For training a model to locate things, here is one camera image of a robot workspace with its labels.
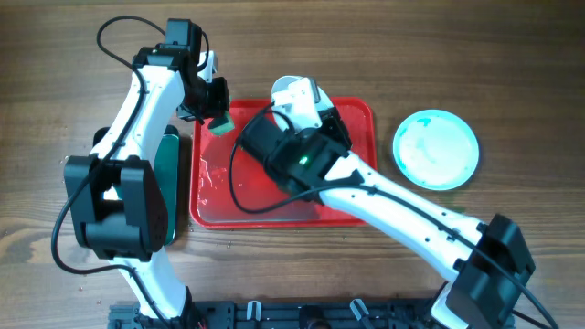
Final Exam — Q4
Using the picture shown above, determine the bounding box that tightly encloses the green yellow sponge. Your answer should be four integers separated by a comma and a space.
207, 112, 235, 136

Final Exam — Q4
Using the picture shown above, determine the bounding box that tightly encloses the white pink plate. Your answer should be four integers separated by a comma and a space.
271, 76, 344, 133

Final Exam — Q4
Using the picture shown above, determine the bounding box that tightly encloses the light blue plate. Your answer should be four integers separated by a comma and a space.
390, 109, 480, 191

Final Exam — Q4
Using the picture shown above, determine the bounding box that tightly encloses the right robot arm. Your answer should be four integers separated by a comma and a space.
237, 109, 536, 328

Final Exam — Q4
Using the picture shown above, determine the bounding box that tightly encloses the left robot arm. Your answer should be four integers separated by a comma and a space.
51, 18, 234, 328

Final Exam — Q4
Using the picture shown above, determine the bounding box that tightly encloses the black water tray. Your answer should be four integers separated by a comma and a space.
74, 125, 180, 261

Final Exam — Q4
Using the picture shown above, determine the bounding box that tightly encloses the red plastic tray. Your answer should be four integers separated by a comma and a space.
189, 97, 378, 229

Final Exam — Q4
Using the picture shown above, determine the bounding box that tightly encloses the right black cable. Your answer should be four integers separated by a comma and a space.
228, 102, 561, 329

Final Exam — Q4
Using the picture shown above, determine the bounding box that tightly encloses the black cable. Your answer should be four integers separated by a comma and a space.
50, 15, 211, 321
228, 102, 561, 329

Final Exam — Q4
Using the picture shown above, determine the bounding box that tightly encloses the left black cable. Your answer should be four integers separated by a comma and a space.
50, 15, 211, 321

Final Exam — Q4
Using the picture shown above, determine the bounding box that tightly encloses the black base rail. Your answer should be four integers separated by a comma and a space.
107, 297, 516, 329

